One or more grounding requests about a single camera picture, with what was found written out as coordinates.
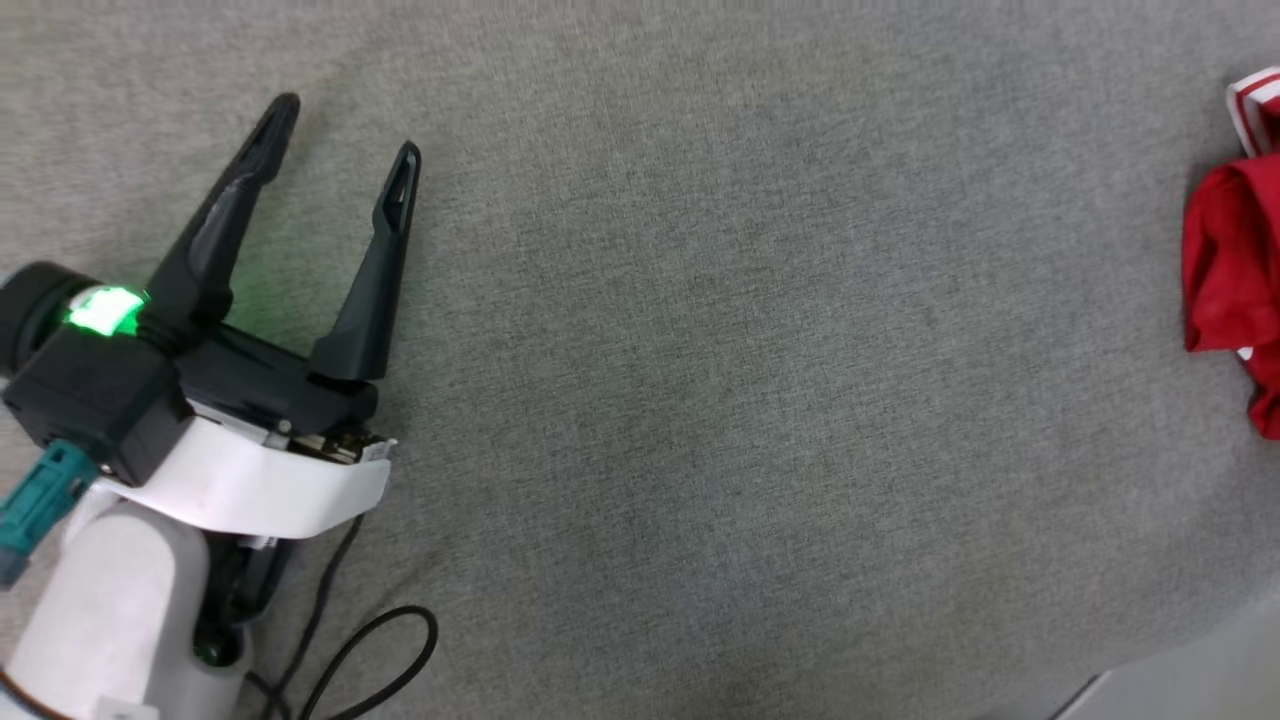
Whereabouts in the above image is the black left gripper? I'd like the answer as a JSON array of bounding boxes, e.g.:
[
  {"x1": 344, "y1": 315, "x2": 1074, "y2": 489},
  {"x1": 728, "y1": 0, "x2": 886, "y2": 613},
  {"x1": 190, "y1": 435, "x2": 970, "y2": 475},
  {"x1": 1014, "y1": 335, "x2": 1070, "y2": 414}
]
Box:
[{"x1": 0, "y1": 93, "x2": 422, "y2": 436}]

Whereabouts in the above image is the red basketball jersey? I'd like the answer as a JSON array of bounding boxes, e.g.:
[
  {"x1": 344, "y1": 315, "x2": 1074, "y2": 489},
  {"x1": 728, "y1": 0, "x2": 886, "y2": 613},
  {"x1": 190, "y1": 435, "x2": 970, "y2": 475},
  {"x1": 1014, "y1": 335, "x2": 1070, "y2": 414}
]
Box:
[{"x1": 1182, "y1": 66, "x2": 1280, "y2": 441}]

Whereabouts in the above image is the thin black cable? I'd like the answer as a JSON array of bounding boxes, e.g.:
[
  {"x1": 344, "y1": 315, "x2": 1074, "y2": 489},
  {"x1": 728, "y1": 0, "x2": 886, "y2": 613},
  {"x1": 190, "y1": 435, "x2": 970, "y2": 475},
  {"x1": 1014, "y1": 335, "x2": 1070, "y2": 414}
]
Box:
[{"x1": 262, "y1": 512, "x2": 366, "y2": 720}]

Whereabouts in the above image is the teal left camera connector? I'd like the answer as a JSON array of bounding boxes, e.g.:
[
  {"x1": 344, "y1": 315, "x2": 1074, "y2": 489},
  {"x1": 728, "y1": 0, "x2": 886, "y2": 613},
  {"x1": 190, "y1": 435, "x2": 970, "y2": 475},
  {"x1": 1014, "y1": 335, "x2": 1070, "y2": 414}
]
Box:
[{"x1": 0, "y1": 440, "x2": 98, "y2": 588}]

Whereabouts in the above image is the thick black cable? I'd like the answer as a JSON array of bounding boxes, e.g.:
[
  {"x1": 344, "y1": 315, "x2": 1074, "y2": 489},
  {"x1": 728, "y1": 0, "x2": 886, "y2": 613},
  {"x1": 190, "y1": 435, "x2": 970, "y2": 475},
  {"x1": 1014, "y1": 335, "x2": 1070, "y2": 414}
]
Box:
[{"x1": 245, "y1": 605, "x2": 441, "y2": 720}]

